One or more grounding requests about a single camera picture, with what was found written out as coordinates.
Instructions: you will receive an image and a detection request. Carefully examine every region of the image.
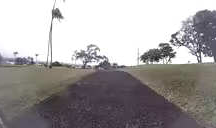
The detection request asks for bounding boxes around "large dark tree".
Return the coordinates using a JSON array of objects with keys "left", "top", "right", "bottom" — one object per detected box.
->
[{"left": 169, "top": 9, "right": 216, "bottom": 64}]

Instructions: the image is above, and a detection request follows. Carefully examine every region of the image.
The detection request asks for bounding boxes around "tall thin palm tree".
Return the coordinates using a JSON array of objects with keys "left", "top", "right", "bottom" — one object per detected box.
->
[{"left": 45, "top": 0, "right": 66, "bottom": 69}]

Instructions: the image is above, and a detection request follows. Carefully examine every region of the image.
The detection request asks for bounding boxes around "dark asphalt path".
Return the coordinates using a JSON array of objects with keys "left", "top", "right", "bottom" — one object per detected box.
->
[{"left": 9, "top": 69, "right": 204, "bottom": 128}]

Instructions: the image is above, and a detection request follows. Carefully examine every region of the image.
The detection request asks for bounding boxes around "pole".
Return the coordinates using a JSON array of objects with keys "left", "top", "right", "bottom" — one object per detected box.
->
[{"left": 136, "top": 47, "right": 141, "bottom": 67}]

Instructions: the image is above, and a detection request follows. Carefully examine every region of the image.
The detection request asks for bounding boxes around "grass field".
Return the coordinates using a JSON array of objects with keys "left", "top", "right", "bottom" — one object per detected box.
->
[
  {"left": 124, "top": 62, "right": 216, "bottom": 128},
  {"left": 0, "top": 65, "right": 97, "bottom": 128}
]

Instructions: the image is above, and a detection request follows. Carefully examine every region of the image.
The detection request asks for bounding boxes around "pair of round trees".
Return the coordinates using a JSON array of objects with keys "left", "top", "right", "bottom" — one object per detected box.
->
[{"left": 139, "top": 42, "right": 177, "bottom": 65}]

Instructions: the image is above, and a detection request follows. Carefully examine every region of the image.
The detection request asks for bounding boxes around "spreading tree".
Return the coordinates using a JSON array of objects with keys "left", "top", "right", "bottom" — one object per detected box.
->
[{"left": 71, "top": 43, "right": 110, "bottom": 70}]

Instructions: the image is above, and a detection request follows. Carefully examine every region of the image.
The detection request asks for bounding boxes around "distant row of trees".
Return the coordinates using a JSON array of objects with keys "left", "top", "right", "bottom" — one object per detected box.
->
[{"left": 0, "top": 50, "right": 40, "bottom": 66}]

